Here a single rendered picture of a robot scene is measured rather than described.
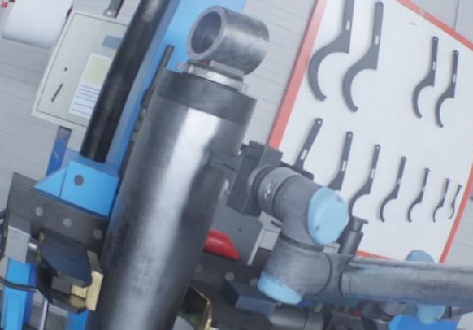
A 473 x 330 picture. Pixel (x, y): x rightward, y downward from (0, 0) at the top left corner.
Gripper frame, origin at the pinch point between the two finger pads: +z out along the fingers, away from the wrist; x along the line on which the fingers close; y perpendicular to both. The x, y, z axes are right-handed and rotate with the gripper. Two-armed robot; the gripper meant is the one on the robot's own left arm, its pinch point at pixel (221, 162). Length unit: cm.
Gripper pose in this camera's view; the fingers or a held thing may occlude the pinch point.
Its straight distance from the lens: 159.1
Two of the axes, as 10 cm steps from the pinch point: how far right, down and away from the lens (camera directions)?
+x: -3.4, 9.3, 1.1
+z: -5.7, -3.0, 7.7
